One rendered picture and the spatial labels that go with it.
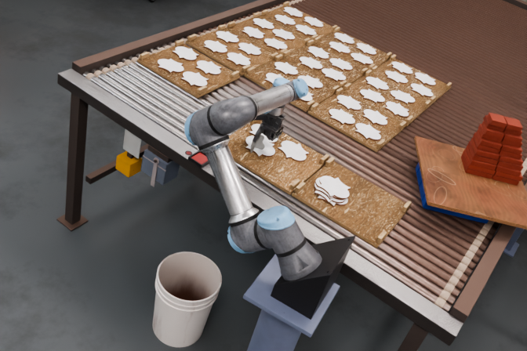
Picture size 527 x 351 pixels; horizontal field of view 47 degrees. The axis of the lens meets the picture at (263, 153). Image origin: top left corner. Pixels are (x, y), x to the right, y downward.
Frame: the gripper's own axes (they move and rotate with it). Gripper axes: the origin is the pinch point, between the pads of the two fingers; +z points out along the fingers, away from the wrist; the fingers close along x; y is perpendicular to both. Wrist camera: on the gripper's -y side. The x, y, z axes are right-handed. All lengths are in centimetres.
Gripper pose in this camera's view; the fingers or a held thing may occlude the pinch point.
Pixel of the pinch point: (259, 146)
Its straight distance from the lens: 267.3
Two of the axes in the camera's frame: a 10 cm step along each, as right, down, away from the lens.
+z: -2.4, 7.7, 5.8
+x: 5.4, -3.9, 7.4
